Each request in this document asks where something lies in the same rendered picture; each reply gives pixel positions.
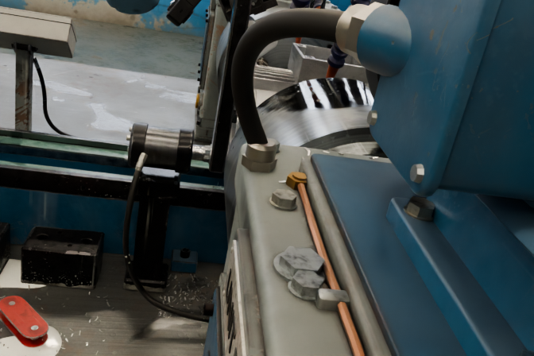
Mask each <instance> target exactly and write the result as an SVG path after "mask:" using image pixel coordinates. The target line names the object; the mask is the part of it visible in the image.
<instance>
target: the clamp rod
mask: <svg viewBox="0 0 534 356"><path fill-rule="evenodd" d="M205 149H210V150H211V148H208V147H206V146H203V145H193V150H192V160H198V161H207V160H204V159H203V158H204V156H209V158H210V154H211V152H210V154H208V153H205V151H204V150H205Z"/></svg>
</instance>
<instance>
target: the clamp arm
mask: <svg viewBox="0 0 534 356"><path fill-rule="evenodd" d="M252 2H257V0H234V4H233V9H232V14H231V19H230V29H229V35H228V40H227V46H226V55H225V60H224V65H223V71H222V81H221V86H220V92H219V101H218V106H217V112H216V117H215V127H214V133H213V138H212V143H211V145H205V146H206V147H208V148H211V150H210V149H205V150H204V151H205V153H208V154H210V152H211V154H210V158H209V156H204V158H203V159H204V160H207V161H203V162H208V164H209V171H210V172H217V173H223V172H224V167H225V162H226V153H227V148H228V143H229V138H230V129H231V124H232V123H236V122H237V117H238V115H237V112H236V110H235V109H234V98H233V94H232V88H231V65H232V60H233V57H234V52H235V49H236V48H237V46H238V42H239V41H240V39H241V37H242V35H243V34H244V33H245V31H246V30H247V29H248V24H249V19H250V10H251V5H252ZM209 159H210V160H209Z"/></svg>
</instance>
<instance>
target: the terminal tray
mask: <svg viewBox="0 0 534 356"><path fill-rule="evenodd" d="M330 54H331V48H322V47H317V46H312V45H306V44H297V43H292V48H291V52H290V57H289V61H288V70H291V71H292V74H294V75H293V76H295V77H294V80H295V84H297V83H301V82H304V81H308V80H312V79H321V78H326V75H327V69H328V66H329V64H328V62H327V58H328V57H329V55H330ZM344 60H345V64H344V66H343V67H342V68H340V69H339V70H338V71H337V73H336V75H335V78H346V79H355V80H358V81H362V82H365V83H368V80H367V77H366V68H364V67H363V66H362V65H361V64H360V63H359V62H357V61H356V59H355V58H353V57H352V56H351V55H348V56H347V57H346V58H344Z"/></svg>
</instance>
